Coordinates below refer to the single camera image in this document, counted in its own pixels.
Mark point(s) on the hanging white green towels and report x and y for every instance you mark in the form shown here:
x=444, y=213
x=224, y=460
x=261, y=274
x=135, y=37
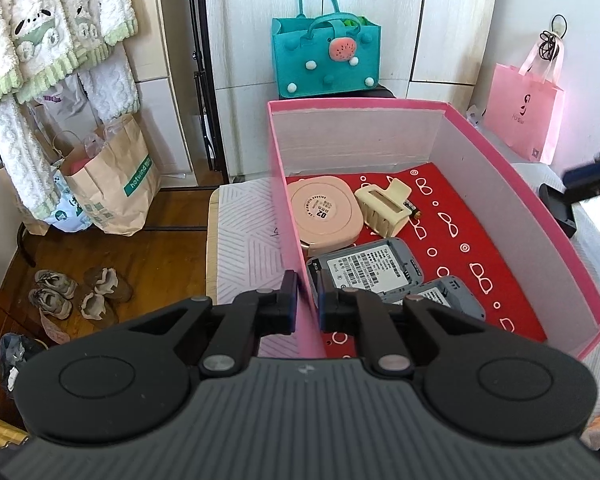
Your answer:
x=10, y=10

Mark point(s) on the cream hair claw clip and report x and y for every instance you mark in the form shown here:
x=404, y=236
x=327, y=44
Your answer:
x=380, y=210

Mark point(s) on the red printed box liner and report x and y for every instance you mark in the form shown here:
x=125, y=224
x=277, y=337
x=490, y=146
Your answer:
x=480, y=240

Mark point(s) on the pink cardboard box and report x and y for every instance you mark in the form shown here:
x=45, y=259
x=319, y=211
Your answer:
x=360, y=135

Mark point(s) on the grey sneaker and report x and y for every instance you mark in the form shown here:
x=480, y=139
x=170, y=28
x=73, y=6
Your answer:
x=55, y=282
x=50, y=304

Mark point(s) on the white plastic bag green print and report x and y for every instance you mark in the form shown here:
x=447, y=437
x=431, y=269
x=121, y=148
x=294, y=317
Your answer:
x=67, y=212

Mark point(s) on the grey labelled device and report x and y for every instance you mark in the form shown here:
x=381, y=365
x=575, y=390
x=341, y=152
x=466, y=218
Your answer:
x=370, y=265
x=450, y=295

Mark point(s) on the black suitcase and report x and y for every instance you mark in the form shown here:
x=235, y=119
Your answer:
x=385, y=92

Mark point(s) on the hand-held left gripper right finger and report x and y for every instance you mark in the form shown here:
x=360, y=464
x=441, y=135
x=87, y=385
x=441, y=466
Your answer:
x=325, y=300

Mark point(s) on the teal felt handbag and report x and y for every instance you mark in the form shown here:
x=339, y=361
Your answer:
x=325, y=70

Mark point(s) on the plain brown paper bag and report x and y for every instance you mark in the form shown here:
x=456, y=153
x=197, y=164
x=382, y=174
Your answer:
x=36, y=229

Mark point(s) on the brown paper bag green label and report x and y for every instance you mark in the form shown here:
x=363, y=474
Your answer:
x=115, y=175

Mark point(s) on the beige wooden cabinet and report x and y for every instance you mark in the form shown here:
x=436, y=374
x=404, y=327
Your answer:
x=155, y=110

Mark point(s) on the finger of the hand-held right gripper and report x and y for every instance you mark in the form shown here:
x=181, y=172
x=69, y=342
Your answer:
x=582, y=172

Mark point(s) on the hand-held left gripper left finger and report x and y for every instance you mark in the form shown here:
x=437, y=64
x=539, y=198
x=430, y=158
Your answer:
x=290, y=300

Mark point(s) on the clear plastic bag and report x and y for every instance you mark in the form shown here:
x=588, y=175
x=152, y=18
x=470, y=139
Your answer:
x=102, y=140

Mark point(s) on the small black gold battery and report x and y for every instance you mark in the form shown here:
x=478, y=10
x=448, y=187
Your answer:
x=412, y=206

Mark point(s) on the dark blue plastic bag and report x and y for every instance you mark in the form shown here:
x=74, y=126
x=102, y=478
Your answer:
x=15, y=355

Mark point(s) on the white plastic bag purple print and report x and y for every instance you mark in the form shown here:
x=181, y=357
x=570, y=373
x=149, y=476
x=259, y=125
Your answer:
x=65, y=105

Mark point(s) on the pink rounded square case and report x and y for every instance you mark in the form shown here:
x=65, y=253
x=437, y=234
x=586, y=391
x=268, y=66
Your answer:
x=320, y=210

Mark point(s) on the pink tote bag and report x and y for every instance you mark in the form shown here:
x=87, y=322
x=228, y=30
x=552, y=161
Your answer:
x=520, y=105

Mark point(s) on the brown fleece slipper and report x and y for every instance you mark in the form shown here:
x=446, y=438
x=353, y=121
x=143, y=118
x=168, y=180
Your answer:
x=97, y=310
x=110, y=285

